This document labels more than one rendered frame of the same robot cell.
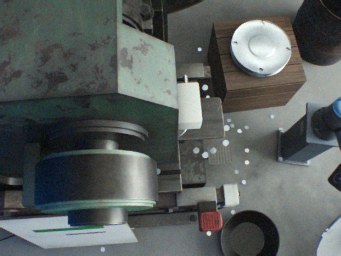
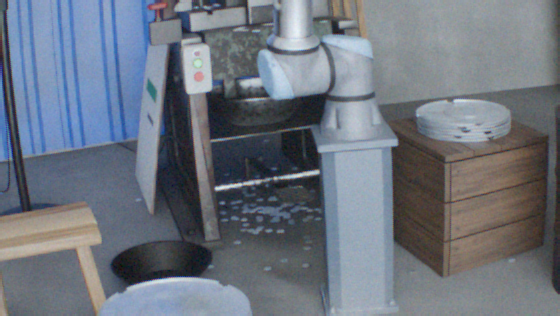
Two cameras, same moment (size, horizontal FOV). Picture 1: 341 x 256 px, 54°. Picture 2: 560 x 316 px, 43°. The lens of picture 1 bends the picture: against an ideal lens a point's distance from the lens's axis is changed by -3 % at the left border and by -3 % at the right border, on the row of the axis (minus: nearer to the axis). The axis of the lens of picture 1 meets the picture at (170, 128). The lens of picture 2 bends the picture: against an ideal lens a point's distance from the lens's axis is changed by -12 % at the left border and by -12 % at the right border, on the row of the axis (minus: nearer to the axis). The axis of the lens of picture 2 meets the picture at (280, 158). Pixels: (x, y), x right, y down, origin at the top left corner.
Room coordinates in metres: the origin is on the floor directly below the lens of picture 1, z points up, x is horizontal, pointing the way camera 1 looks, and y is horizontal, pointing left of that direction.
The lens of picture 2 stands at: (-0.11, -2.43, 0.95)
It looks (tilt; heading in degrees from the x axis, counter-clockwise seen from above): 17 degrees down; 79
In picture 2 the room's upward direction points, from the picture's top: 5 degrees counter-clockwise
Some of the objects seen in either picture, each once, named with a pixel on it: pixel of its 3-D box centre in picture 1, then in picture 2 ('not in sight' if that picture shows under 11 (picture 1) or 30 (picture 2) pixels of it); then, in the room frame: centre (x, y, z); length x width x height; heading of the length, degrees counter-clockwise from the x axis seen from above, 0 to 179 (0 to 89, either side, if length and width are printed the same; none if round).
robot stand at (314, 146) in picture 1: (308, 137); (357, 221); (0.42, -0.69, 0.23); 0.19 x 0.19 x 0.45; 80
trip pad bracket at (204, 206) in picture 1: (206, 216); (166, 48); (0.04, -0.12, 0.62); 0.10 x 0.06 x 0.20; 2
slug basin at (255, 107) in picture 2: not in sight; (257, 102); (0.34, 0.13, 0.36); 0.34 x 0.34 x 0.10
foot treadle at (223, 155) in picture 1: (173, 158); (273, 178); (0.35, -0.01, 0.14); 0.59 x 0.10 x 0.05; 92
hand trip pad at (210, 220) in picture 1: (209, 221); (157, 15); (0.02, -0.12, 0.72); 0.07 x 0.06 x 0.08; 92
